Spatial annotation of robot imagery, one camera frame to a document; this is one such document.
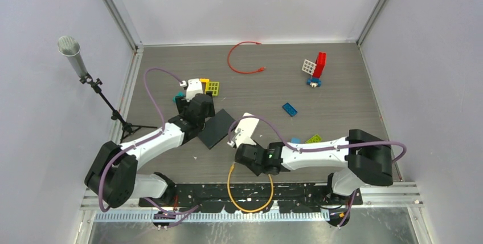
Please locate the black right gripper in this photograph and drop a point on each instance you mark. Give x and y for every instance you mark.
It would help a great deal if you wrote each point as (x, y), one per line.
(257, 171)

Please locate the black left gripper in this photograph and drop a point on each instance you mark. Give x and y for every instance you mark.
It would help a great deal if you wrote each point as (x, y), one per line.
(183, 105)

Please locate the black network switch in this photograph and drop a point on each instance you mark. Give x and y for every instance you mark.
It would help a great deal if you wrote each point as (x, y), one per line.
(216, 129)

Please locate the white square switch box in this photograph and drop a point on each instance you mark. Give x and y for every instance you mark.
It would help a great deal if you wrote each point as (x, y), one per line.
(249, 125)

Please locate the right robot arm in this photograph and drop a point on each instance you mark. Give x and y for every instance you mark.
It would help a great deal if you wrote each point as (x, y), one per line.
(359, 159)

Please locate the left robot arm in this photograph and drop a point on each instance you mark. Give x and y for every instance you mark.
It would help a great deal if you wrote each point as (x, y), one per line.
(114, 176)

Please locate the lime green lattice piece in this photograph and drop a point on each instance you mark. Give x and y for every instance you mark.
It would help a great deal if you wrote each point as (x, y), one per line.
(212, 87)

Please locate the blue flat toy brick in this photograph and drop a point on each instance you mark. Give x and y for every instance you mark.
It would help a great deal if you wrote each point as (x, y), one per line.
(289, 109)

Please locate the lime green flat brick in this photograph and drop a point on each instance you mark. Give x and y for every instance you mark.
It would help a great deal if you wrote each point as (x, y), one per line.
(314, 139)

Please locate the black microphone stand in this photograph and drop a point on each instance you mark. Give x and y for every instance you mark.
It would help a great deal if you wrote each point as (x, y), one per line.
(128, 129)

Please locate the blue toy brick base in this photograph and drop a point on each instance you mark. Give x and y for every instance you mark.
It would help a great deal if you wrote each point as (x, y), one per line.
(314, 82)

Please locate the white toy lattice piece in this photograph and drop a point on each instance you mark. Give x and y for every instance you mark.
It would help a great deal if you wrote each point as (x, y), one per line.
(308, 67)

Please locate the red toy brick tower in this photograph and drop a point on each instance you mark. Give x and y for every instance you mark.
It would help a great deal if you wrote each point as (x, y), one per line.
(320, 65)

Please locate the silver microphone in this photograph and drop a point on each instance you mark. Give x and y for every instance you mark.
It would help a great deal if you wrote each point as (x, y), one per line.
(70, 48)

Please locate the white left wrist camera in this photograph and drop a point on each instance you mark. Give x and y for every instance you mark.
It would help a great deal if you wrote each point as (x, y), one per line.
(192, 87)

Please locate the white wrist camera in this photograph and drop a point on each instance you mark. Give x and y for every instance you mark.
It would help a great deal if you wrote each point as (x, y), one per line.
(237, 136)
(192, 87)

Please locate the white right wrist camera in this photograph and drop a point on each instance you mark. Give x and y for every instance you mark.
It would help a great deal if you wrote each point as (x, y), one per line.
(237, 136)

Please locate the yellow toy window frame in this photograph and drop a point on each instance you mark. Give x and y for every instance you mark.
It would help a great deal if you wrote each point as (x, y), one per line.
(204, 80)

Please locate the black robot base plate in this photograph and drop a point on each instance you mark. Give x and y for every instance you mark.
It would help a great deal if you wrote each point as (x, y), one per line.
(287, 197)

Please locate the white perforated cable tray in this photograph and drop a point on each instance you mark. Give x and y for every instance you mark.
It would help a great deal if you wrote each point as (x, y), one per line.
(154, 216)

